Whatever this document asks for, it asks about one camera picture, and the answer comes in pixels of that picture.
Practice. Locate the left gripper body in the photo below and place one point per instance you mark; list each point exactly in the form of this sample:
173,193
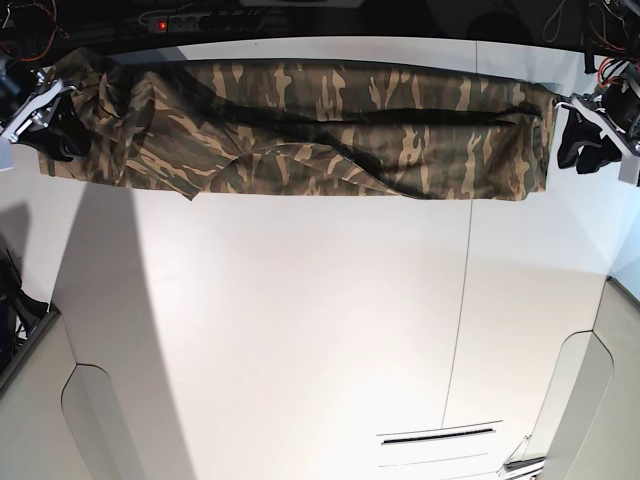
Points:
615,110

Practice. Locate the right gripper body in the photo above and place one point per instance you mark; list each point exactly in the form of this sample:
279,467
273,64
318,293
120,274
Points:
27,98

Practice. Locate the camouflage T-shirt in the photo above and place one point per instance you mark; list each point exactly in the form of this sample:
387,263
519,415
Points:
307,129

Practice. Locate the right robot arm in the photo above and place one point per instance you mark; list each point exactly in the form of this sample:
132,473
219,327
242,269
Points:
28,31

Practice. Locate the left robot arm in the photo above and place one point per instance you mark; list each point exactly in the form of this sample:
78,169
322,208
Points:
610,38

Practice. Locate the black power strip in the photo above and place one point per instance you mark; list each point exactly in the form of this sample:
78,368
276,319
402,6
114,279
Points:
199,22

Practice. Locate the black bag at left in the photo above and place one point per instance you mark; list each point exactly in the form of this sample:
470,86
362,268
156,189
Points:
20,314

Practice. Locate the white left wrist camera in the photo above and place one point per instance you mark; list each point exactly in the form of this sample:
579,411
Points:
629,171

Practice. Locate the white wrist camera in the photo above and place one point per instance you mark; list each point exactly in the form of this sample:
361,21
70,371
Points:
6,161
629,171

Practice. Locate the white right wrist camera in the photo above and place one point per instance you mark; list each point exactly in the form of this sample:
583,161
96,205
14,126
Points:
6,161

